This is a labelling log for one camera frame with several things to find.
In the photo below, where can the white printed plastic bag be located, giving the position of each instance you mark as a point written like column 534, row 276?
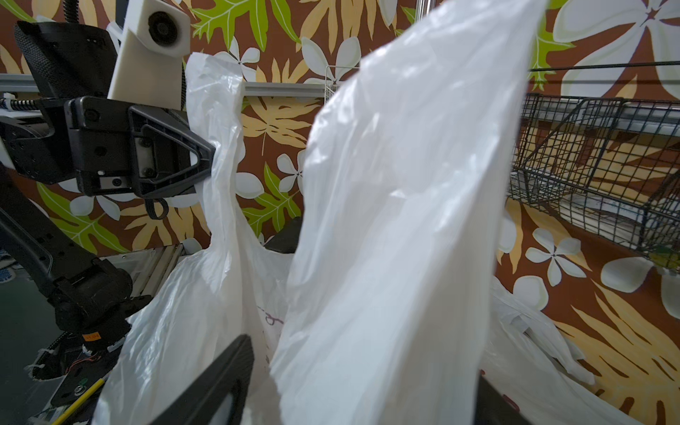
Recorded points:
column 388, row 312

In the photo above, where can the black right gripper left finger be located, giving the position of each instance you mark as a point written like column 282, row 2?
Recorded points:
column 219, row 394

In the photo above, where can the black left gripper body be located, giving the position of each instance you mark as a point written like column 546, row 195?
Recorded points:
column 88, row 139

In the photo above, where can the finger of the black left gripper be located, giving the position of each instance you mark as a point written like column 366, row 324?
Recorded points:
column 167, row 157

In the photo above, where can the aluminium frame rear bar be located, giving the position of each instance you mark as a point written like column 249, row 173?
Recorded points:
column 24, row 83

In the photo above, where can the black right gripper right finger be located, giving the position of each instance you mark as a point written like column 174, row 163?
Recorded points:
column 492, row 408

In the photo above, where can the black wire basket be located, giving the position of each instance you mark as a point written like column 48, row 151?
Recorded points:
column 609, row 166

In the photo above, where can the black plastic tool case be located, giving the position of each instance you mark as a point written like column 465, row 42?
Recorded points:
column 286, row 240

